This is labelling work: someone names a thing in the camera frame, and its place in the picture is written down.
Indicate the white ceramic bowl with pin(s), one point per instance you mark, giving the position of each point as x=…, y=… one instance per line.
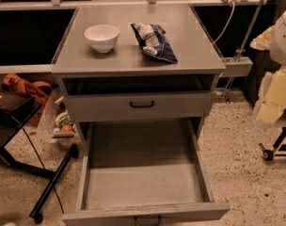
x=102, y=37

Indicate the orange brown cloth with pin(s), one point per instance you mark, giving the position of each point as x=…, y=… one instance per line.
x=39, y=90

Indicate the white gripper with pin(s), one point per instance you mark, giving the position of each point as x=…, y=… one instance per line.
x=283, y=40

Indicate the blue white chip bag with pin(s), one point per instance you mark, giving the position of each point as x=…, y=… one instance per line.
x=153, y=42

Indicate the grey side rail shelf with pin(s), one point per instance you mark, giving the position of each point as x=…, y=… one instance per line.
x=238, y=68

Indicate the grey top drawer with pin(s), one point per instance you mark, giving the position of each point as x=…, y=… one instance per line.
x=139, y=106

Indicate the grey drawer cabinet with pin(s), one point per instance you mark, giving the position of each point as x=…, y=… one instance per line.
x=81, y=70

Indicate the grey drawer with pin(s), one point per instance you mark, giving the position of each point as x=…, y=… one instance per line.
x=139, y=106
x=143, y=174

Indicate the metal support pole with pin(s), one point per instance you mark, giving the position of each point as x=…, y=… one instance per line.
x=236, y=59

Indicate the black side table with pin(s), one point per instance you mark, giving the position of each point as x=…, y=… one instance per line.
x=16, y=109

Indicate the clear plastic food bin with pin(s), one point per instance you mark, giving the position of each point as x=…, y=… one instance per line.
x=55, y=126

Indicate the black wheeled stand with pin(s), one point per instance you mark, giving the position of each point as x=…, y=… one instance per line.
x=279, y=147

